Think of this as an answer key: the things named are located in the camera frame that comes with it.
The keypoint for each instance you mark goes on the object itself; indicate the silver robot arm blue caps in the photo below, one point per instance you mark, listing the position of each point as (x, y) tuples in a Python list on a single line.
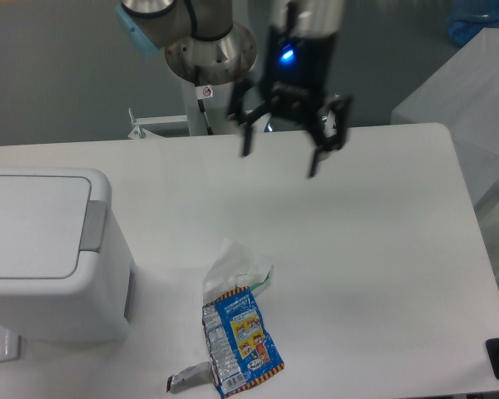
[(205, 47)]

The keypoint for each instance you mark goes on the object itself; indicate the white side table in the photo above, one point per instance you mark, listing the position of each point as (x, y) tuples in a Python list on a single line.
[(463, 95)]

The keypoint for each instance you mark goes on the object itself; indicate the white trash can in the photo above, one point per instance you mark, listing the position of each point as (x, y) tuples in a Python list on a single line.
[(66, 270)]

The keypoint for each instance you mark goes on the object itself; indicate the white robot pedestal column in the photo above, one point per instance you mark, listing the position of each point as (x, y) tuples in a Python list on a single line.
[(218, 110)]

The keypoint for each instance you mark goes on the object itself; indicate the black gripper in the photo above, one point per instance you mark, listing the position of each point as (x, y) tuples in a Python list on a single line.
[(293, 88)]

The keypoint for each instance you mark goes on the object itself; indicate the small silver brown wrapper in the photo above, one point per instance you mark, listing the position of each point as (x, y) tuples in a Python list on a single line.
[(193, 376)]

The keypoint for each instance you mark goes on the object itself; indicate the blue snack wrapper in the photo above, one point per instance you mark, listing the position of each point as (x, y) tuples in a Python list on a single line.
[(242, 352)]

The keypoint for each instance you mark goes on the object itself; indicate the clear white plastic wrapper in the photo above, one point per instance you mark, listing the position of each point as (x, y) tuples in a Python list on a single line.
[(237, 266)]

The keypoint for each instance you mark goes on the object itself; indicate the blue plastic bag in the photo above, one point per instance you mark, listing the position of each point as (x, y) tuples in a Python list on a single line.
[(467, 18)]

